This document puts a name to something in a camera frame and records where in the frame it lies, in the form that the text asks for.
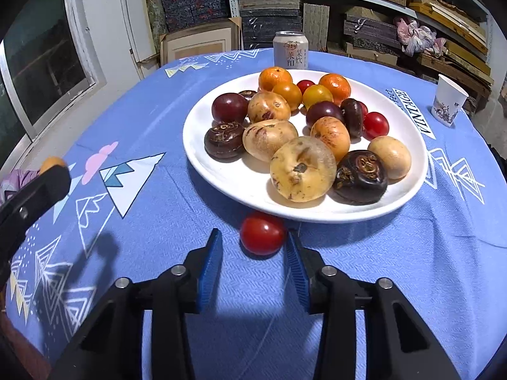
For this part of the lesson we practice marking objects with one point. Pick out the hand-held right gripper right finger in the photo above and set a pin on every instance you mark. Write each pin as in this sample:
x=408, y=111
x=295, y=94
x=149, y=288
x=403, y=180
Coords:
x=296, y=275

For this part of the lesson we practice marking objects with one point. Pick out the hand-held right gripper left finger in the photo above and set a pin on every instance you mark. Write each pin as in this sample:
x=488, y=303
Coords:
x=209, y=273

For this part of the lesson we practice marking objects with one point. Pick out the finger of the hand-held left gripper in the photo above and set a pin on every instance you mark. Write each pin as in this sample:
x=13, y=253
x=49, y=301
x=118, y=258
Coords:
x=43, y=194

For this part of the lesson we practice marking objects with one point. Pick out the small orange round object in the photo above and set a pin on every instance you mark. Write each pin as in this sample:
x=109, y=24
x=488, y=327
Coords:
x=51, y=163

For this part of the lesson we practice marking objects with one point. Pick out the white oval plate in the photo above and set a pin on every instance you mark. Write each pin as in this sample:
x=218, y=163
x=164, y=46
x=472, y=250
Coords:
x=222, y=178

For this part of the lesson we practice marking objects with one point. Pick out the large dark water chestnut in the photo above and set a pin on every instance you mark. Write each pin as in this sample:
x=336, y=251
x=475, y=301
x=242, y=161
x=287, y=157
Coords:
x=360, y=176

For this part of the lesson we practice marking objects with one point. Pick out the orange striped pear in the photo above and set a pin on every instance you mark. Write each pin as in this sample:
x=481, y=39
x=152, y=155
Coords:
x=330, y=137

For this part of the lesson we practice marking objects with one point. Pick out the smooth tan pear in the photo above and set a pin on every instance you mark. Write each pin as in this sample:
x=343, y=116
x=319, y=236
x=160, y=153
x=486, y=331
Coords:
x=389, y=157

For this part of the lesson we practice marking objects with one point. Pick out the tan red-streaked pear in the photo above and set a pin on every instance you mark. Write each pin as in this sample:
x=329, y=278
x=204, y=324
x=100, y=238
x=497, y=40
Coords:
x=268, y=107

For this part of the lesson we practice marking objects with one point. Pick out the small orange tomato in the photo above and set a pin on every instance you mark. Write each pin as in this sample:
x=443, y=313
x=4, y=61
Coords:
x=287, y=95

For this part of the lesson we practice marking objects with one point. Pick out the small yellow tomato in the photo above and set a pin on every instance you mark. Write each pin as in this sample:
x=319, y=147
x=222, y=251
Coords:
x=317, y=95

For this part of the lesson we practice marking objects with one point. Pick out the orange tangerine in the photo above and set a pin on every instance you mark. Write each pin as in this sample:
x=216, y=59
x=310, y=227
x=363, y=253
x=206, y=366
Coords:
x=275, y=79
x=334, y=87

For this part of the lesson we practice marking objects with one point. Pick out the purple cloth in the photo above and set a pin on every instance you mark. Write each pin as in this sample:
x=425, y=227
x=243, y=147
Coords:
x=16, y=180

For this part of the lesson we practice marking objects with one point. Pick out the blue printed tablecloth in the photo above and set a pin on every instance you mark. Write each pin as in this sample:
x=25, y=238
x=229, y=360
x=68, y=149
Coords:
x=158, y=213

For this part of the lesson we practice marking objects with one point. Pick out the large dark sliding window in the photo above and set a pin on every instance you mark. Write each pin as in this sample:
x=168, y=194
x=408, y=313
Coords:
x=39, y=59

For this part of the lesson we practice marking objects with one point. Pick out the white framed board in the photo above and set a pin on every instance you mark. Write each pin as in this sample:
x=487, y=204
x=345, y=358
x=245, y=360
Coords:
x=134, y=27

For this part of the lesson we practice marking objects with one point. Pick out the wooden framed picture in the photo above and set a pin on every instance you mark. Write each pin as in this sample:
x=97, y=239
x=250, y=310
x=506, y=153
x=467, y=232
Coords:
x=198, y=45

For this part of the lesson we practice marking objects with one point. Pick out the green patterned panel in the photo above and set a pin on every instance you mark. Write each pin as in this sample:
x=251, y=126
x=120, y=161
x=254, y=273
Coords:
x=154, y=8

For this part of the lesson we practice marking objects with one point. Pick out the white beverage can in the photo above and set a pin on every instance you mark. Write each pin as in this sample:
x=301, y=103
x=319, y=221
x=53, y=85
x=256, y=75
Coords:
x=290, y=53

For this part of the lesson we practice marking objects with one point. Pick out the white printed paper cup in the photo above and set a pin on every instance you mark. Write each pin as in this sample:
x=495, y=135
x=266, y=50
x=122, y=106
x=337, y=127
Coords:
x=447, y=101

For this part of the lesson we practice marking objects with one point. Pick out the pink plastic bag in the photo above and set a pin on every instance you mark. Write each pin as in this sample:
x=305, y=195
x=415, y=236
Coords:
x=416, y=35

